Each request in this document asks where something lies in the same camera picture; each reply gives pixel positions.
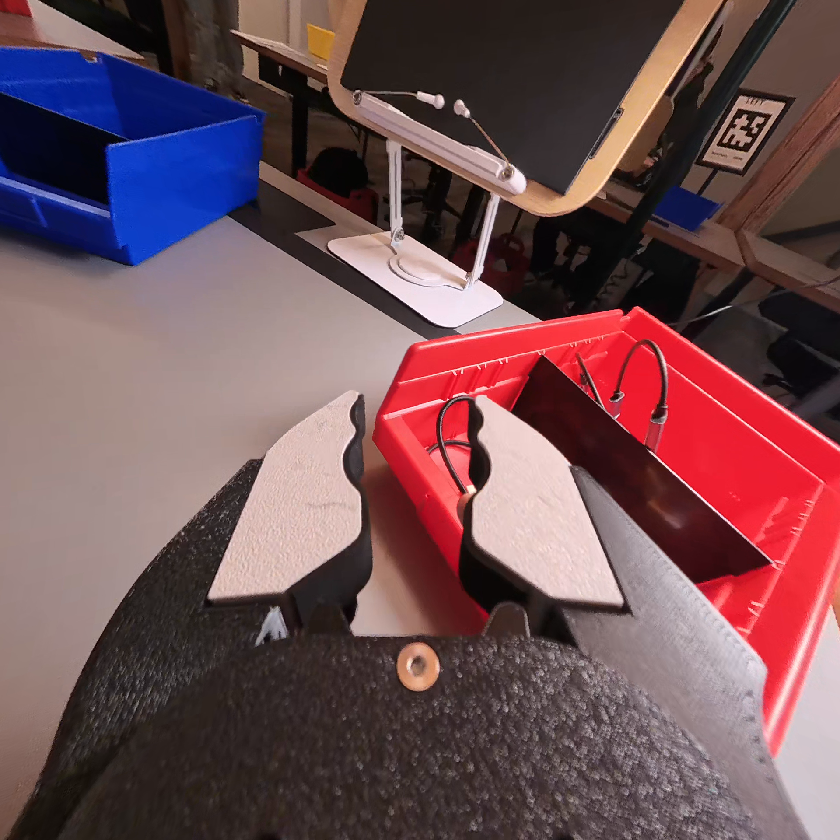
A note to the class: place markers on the small blue bin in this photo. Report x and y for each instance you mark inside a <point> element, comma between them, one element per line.
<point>686,210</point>

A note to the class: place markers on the red plastic bin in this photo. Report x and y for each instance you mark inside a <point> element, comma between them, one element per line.
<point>722,459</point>

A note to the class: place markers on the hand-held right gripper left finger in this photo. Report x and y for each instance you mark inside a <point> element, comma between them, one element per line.
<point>295,512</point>

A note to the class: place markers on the red floor crate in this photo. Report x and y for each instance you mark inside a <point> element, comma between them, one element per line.
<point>361,200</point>

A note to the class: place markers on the blue plastic bin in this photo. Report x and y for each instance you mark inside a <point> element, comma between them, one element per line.
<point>177,177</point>

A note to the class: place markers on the white folding stand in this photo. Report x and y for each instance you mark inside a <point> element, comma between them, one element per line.
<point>420,282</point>

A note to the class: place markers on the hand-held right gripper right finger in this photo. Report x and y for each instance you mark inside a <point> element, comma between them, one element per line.
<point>538,525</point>

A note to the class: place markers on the wooden desk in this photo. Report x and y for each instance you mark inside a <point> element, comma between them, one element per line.
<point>282,56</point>

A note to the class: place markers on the black bin divider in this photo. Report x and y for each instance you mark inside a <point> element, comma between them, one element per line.
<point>623,472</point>
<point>46,144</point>

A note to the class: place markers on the yellow plastic bin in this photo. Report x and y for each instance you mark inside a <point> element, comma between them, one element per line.
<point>321,43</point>

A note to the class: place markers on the light stand pole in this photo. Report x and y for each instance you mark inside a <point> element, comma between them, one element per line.
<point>658,197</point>

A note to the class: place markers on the framed marker sign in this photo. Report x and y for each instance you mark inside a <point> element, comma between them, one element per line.
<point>748,128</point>

